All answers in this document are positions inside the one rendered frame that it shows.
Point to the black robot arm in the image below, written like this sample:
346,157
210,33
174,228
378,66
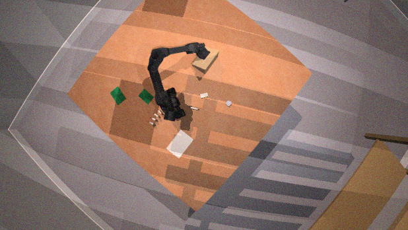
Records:
166,102

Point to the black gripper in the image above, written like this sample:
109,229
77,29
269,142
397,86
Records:
180,112

